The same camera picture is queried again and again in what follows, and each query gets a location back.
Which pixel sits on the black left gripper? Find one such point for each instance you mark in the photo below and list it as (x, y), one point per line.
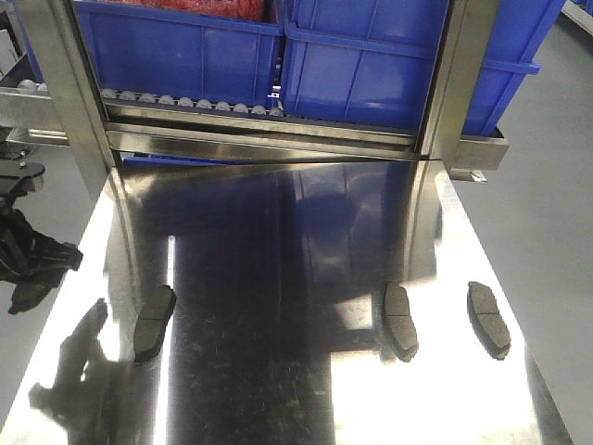
(28, 256)

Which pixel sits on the grey brake pad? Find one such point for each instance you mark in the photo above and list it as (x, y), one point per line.
(399, 326)
(487, 322)
(31, 290)
(151, 324)

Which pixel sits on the left blue plastic bin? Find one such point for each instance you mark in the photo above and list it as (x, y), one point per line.
(165, 52)

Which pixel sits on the blue plastic bin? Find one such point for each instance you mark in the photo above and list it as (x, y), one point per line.
(371, 62)
(165, 52)

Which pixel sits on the red material in bin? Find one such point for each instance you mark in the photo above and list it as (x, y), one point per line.
(233, 9)

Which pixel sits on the right blue plastic bin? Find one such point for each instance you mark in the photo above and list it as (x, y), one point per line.
(371, 62)

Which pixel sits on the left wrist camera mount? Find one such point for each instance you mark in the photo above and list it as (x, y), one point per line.
(18, 178)

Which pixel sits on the stainless steel roller rack frame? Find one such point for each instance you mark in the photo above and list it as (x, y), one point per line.
(97, 129)

